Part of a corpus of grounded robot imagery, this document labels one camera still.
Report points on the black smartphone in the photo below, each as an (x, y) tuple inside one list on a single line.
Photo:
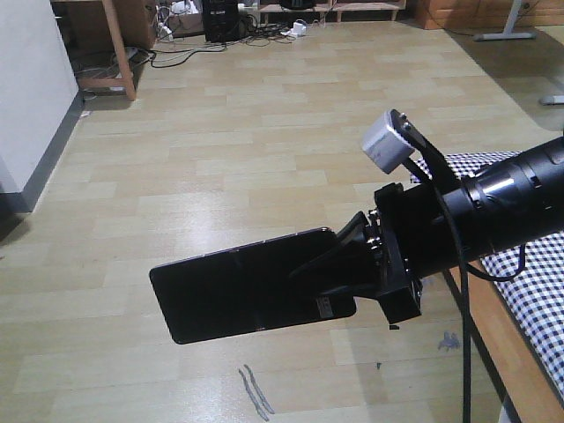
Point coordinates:
[(247, 289)]

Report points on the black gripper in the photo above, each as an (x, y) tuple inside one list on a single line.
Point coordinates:
[(416, 242)]

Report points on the light wooden table frame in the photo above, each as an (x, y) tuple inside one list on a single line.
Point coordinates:
[(113, 26)]

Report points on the white power strip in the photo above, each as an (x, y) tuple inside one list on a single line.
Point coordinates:
[(297, 30)]

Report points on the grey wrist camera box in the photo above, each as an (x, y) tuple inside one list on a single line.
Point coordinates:
[(384, 144)]

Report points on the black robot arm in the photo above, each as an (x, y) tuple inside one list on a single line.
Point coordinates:
[(504, 205)]

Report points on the black computer tower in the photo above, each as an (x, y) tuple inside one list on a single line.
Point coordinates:
[(221, 20)]

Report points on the wooden bed frame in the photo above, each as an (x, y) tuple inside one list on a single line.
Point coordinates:
[(517, 365)]

